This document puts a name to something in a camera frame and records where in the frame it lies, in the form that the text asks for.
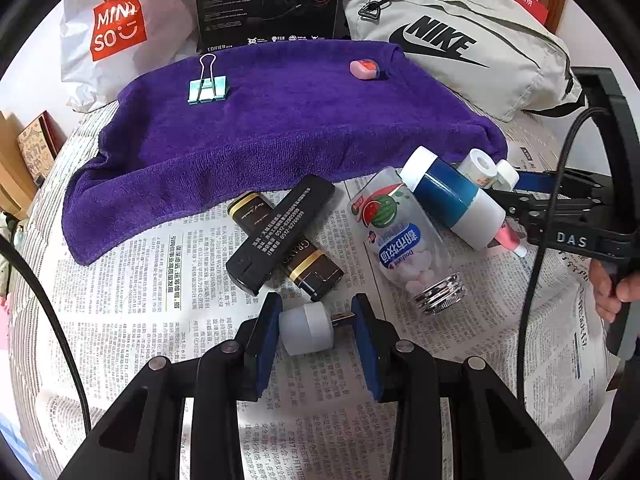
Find grey waist bag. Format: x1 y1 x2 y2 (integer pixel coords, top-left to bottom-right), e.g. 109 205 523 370
342 0 586 123

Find purple towel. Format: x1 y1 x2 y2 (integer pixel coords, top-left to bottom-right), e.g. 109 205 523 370
61 40 509 267

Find white wall charger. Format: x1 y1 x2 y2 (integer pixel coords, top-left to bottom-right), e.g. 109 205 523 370
495 160 521 192

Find pink eraser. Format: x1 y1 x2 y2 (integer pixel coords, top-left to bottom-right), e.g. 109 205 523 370
350 58 384 81

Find white plug-in night light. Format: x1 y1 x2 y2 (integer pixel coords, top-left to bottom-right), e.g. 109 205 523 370
279 305 359 357

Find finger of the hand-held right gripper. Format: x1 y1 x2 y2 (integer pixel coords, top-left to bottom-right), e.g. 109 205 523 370
492 187 543 222
515 170 593 195

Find black gold-striped tube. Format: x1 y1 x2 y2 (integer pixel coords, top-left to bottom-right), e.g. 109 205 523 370
227 191 345 302

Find brown illustrated book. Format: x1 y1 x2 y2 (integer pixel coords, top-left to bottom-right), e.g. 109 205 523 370
16 114 67 189

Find black cable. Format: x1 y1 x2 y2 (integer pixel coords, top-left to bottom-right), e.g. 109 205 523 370
517 107 608 401
0 234 92 436

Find newspaper sheets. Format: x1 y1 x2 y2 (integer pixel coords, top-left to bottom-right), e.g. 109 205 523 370
10 105 622 480

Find small white tape roll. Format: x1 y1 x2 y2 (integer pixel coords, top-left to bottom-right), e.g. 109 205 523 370
461 149 499 186

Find clear candy bottle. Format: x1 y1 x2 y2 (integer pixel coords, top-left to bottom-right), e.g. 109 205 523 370
348 166 467 316

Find blue and white bottle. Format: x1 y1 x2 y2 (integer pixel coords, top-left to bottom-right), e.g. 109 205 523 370
401 146 507 251

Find person's right hand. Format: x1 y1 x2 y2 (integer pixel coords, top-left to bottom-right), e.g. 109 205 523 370
589 259 640 324

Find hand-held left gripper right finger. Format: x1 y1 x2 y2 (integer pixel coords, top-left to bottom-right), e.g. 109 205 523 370
350 294 581 480

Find black headphone box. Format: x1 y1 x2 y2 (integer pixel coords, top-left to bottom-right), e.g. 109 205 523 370
192 0 346 54

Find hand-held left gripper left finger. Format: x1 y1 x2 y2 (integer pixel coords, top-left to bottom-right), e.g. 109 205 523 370
57 292 284 480

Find slim black box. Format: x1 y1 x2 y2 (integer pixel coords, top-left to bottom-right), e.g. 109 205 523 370
226 175 336 296

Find green binder clip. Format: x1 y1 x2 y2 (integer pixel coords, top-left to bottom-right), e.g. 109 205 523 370
189 52 230 106

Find white plastic shopping bag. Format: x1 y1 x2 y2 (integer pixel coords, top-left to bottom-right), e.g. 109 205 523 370
60 0 202 113

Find pink highlighter pen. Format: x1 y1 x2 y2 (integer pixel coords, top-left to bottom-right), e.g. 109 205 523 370
492 220 529 257

